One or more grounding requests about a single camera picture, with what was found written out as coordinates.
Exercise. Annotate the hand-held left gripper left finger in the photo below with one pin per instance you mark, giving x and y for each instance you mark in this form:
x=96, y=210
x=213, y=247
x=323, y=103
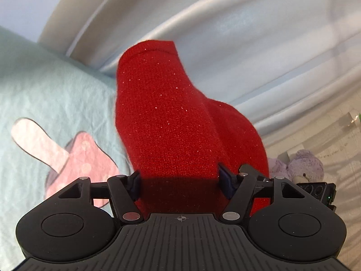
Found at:
x=135, y=185

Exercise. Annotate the red glitter knit sock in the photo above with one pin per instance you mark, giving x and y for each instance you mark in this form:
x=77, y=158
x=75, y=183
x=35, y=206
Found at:
x=169, y=118

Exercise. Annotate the clear plastic container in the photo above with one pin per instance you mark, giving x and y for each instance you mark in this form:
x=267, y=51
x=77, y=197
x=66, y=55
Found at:
x=332, y=135

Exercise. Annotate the purple plush bear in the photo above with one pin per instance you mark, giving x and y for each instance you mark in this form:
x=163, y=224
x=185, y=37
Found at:
x=306, y=163

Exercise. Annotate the light blue bed sheet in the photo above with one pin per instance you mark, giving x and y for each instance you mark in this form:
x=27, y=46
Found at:
x=56, y=90

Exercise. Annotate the white curtain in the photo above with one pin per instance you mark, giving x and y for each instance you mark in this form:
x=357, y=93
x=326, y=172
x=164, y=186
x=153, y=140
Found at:
x=239, y=48

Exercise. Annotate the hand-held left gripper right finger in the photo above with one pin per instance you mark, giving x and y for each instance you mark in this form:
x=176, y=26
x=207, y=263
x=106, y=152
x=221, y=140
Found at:
x=225, y=182

